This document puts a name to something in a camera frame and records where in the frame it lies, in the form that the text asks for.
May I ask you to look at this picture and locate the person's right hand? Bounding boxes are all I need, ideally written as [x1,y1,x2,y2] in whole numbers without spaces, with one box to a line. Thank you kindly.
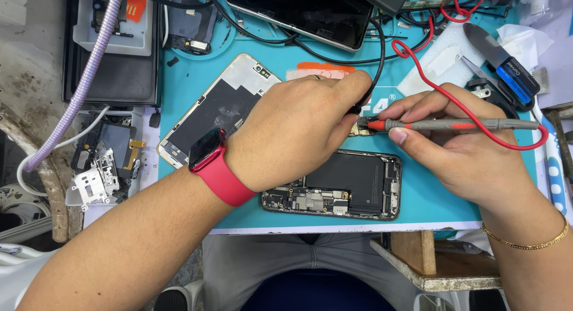
[378,82,543,214]

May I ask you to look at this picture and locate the person's left hand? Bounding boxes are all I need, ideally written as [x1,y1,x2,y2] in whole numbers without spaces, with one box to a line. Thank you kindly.
[225,70,373,194]

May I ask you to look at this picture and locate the grey red test probe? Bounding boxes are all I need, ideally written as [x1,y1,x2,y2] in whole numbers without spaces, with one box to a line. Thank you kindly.
[367,118,541,133]

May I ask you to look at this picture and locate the black test probe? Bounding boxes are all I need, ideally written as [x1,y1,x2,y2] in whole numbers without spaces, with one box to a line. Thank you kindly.
[346,91,375,116]

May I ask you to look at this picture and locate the teal repair mat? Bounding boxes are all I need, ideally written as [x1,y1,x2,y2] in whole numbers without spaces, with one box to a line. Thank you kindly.
[158,0,539,232]

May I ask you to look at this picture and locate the orange white tape strip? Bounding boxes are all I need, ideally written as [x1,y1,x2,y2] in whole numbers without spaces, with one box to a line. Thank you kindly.
[286,61,357,82]

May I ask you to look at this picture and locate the detached phone display panel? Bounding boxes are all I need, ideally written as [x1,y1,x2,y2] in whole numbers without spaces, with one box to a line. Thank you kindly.
[157,53,283,170]

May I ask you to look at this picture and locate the small phone circuit board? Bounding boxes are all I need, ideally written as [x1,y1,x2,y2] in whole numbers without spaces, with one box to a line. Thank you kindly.
[349,116,380,137]

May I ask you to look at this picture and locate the opened black phone body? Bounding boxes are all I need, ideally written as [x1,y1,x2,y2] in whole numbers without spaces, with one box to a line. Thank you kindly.
[260,148,403,222]

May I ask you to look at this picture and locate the red smartwatch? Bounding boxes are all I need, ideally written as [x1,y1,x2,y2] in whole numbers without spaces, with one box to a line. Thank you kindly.
[187,127,258,208]

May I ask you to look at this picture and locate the metal tweezers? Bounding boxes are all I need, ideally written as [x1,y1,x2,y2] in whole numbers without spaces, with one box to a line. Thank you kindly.
[460,55,536,113]

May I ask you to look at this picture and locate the white blue toothbrush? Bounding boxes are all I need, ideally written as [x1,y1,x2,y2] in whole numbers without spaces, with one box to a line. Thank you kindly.
[532,104,569,216]

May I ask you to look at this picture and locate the small grey brush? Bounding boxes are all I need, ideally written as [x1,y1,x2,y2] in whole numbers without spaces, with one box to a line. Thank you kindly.
[532,67,551,95]

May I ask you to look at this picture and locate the white foam pad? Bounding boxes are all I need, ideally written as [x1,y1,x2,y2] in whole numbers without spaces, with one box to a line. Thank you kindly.
[396,24,488,97]

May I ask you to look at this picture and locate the black glossy phone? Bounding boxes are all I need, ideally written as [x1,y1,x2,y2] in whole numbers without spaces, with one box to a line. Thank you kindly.
[226,0,375,52]

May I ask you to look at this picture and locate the wooden shelf board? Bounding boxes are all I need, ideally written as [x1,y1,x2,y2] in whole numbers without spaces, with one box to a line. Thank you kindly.
[370,230,503,293]

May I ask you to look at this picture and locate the white tissue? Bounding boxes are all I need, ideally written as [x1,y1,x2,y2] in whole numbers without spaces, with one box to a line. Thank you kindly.
[495,23,555,73]

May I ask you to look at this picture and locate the grey trousers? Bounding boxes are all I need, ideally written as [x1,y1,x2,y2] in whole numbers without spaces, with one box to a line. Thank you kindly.
[201,233,449,311]

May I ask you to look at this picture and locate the dark phone back part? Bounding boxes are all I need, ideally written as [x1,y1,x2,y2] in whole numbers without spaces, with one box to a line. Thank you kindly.
[165,0,218,56]

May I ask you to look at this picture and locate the clear plastic bottle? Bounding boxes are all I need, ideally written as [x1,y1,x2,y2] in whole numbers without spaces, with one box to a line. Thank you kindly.
[518,0,566,27]

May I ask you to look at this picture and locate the dark blue shirt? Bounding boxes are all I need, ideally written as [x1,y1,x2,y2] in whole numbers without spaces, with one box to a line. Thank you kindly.
[241,268,398,311]

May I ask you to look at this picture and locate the white plastic parts tray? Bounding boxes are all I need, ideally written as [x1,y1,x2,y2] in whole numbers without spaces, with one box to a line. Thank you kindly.
[72,0,154,57]

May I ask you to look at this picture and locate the black flat tray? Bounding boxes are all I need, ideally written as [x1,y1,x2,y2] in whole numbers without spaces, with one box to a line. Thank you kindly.
[62,0,162,108]

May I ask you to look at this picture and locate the heap of phone parts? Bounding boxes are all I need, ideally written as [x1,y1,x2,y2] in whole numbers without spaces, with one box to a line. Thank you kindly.
[65,116,148,212]

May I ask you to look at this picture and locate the orange label card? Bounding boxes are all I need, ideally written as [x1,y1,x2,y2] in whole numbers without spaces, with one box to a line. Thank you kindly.
[126,0,148,24]

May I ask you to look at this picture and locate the black white shoe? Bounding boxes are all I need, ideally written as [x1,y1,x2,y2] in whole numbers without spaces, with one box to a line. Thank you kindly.
[153,280,205,311]

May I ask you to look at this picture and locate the black phone part assembly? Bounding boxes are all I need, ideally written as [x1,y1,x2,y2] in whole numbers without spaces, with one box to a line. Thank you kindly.
[91,0,134,38]

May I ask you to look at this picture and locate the white fan guard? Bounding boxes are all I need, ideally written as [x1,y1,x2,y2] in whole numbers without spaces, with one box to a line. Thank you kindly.
[0,183,53,245]

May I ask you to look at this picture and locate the white cloth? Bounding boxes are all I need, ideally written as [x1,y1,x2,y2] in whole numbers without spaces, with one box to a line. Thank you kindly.
[0,243,60,311]

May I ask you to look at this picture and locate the red probe cable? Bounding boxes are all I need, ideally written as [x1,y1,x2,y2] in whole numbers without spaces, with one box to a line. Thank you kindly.
[391,0,550,151]

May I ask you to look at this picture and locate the blue handled metal spudger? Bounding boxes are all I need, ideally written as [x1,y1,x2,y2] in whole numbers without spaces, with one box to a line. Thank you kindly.
[463,22,541,104]

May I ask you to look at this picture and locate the gold chain bracelet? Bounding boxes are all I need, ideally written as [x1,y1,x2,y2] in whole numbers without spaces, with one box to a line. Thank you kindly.
[481,214,570,251]

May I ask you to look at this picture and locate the black probe cable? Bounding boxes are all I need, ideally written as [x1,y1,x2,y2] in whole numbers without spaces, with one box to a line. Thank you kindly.
[204,0,437,99]

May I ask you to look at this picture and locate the purple braided cable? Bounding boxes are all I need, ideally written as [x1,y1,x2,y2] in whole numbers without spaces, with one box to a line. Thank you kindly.
[23,0,125,173]

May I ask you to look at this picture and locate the white cable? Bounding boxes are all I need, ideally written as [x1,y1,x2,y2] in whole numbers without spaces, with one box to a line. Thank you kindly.
[16,106,111,198]

